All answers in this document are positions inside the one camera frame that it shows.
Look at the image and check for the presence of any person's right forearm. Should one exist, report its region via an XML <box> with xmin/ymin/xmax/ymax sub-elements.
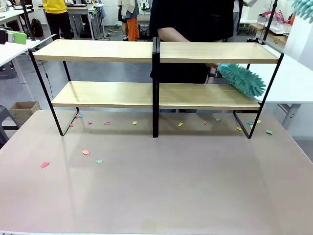
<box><xmin>157</xmin><ymin>27</ymin><xmax>194</xmax><ymax>43</ymax></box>

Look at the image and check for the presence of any white side table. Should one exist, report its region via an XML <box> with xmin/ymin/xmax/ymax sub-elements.
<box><xmin>0</xmin><ymin>34</ymin><xmax>57</xmax><ymax>85</ymax></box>

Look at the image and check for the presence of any black stand pole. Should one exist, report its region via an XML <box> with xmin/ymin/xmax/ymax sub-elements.
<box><xmin>259</xmin><ymin>0</ymin><xmax>279</xmax><ymax>46</ymax></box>
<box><xmin>21</xmin><ymin>0</ymin><xmax>37</xmax><ymax>41</ymax></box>

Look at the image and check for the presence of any black backpack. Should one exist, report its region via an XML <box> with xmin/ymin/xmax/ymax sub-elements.
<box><xmin>31</xmin><ymin>18</ymin><xmax>44</xmax><ymax>38</ymax></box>

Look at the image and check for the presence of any bystander in yellow jacket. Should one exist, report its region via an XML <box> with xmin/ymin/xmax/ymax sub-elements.
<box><xmin>42</xmin><ymin>0</ymin><xmax>72</xmax><ymax>41</ymax></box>

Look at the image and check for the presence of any grey background desk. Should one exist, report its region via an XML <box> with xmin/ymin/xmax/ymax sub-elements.
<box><xmin>66</xmin><ymin>3</ymin><xmax>106</xmax><ymax>40</ymax></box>

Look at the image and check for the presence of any wood and black shelf unit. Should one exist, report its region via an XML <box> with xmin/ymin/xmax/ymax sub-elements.
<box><xmin>155</xmin><ymin>37</ymin><xmax>285</xmax><ymax>140</ymax></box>
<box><xmin>28</xmin><ymin>37</ymin><xmax>157</xmax><ymax>138</ymax></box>

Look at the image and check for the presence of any cardboard box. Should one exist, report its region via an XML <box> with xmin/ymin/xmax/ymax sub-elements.
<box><xmin>9</xmin><ymin>101</ymin><xmax>42</xmax><ymax>126</ymax></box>

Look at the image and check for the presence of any grey stool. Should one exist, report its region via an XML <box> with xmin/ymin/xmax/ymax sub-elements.
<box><xmin>0</xmin><ymin>105</ymin><xmax>20</xmax><ymax>147</ymax></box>

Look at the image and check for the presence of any bystander in orange shorts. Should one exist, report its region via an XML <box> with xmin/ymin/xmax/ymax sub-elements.
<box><xmin>117</xmin><ymin>0</ymin><xmax>140</xmax><ymax>42</ymax></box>

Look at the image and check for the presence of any person's black shirt torso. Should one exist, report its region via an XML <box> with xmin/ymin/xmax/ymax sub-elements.
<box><xmin>149</xmin><ymin>0</ymin><xmax>235</xmax><ymax>84</ymax></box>

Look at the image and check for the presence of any wooden workbench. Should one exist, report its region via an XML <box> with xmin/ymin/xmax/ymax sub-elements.
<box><xmin>249</xmin><ymin>23</ymin><xmax>288</xmax><ymax>52</ymax></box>

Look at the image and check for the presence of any large white table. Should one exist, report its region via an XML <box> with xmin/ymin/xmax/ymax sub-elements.
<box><xmin>226</xmin><ymin>50</ymin><xmax>313</xmax><ymax>141</ymax></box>

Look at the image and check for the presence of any white cabinet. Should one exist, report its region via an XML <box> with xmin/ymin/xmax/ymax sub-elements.
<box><xmin>283</xmin><ymin>17</ymin><xmax>313</xmax><ymax>65</ymax></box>

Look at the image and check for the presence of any black floor cable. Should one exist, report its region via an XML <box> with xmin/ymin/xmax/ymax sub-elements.
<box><xmin>42</xmin><ymin>60</ymin><xmax>54</xmax><ymax>101</ymax></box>

